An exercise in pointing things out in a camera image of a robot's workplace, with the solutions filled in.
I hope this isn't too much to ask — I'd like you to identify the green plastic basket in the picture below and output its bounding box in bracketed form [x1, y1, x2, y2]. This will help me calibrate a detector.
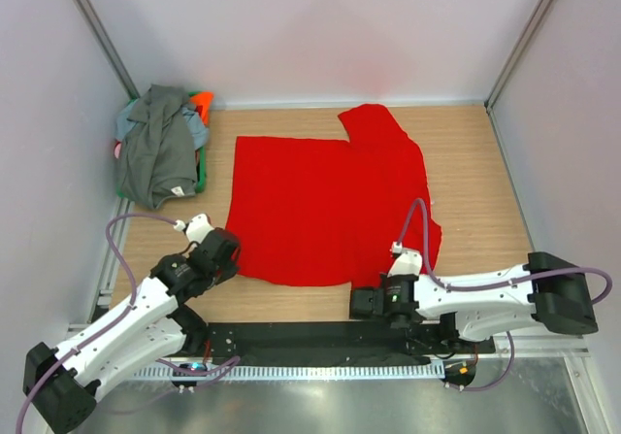
[113, 91, 210, 199]

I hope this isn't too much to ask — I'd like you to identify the white slotted cable duct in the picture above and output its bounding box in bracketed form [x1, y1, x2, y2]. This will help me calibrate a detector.
[121, 360, 445, 383]

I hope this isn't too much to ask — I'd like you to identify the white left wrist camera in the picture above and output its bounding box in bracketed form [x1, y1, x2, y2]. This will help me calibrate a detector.
[174, 214, 214, 244]

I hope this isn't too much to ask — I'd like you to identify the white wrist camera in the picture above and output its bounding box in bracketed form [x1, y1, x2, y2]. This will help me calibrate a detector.
[387, 242, 423, 277]
[174, 214, 214, 244]

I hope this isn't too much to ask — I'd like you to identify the red t-shirt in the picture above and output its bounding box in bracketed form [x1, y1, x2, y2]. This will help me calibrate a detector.
[226, 104, 441, 287]

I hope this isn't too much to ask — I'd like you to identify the grey t-shirt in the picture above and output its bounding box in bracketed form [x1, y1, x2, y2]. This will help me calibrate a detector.
[116, 84, 198, 210]

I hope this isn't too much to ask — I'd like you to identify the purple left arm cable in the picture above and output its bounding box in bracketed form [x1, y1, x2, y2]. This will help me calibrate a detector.
[14, 212, 242, 434]

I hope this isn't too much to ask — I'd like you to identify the light blue garment in basket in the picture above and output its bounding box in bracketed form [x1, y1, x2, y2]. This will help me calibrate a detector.
[114, 99, 210, 151]

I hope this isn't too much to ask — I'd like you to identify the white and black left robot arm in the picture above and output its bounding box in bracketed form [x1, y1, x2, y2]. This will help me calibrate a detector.
[22, 227, 240, 433]

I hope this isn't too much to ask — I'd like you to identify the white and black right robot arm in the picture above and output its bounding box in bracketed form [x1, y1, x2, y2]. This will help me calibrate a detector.
[349, 246, 599, 356]

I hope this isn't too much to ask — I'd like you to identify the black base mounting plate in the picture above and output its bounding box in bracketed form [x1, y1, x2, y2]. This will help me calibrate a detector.
[204, 321, 496, 367]

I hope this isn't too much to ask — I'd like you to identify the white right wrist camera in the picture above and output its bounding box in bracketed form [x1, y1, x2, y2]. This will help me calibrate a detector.
[387, 242, 423, 277]

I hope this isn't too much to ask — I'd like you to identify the orange garment in basket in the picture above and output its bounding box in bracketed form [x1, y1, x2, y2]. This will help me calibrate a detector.
[190, 91, 213, 127]

